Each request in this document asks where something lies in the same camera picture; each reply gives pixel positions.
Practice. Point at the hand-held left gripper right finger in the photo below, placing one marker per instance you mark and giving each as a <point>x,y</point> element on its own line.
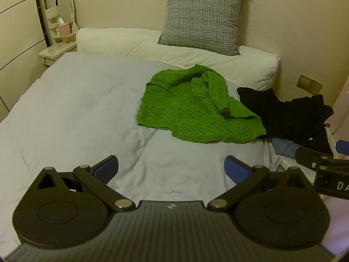
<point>235,167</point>

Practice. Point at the white vanity shelf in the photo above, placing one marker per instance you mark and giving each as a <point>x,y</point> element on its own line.
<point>54,50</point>

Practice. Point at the blue cloth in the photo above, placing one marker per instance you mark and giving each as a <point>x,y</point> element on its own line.
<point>283,147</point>

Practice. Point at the oval mirror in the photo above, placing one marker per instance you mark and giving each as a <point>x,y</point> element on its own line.
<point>64,2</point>

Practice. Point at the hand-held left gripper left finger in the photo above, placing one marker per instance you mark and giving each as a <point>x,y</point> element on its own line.
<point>107,167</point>

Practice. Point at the black garment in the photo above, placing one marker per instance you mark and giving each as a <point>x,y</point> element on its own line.
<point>280,114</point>

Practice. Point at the beige wall socket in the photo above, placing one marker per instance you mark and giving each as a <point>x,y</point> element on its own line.
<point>309,83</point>

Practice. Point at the grey plaid pillow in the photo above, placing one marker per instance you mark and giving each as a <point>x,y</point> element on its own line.
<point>201,16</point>

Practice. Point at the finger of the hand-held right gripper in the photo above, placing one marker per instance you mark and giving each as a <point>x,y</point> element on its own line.
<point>343,146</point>
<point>308,155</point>

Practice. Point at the white duvet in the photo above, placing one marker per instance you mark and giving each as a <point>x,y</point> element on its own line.
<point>81,109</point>

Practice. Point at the pink cup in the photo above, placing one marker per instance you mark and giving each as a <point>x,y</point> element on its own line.
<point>65,30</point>

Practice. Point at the green knit sweater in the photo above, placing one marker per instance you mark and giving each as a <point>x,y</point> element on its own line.
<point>190,109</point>

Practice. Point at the cream wardrobe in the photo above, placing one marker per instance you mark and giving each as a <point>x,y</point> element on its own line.
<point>16,32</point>

